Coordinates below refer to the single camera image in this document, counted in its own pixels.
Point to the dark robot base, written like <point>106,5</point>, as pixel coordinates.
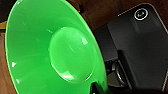
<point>143,50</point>

